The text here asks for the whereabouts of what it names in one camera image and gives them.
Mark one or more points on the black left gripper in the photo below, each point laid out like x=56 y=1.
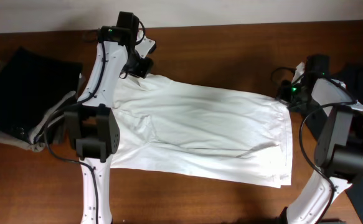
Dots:
x=142 y=70

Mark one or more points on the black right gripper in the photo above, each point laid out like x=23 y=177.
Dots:
x=286 y=84

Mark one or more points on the white t-shirt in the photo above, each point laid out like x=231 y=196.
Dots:
x=169 y=126

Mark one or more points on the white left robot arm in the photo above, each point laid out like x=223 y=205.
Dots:
x=122 y=51

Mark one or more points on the grey striped folded garment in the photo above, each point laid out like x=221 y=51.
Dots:
x=37 y=131

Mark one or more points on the black folded garment stack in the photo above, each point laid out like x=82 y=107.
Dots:
x=30 y=85

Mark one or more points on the grey folded cloth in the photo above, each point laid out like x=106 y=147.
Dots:
x=9 y=140

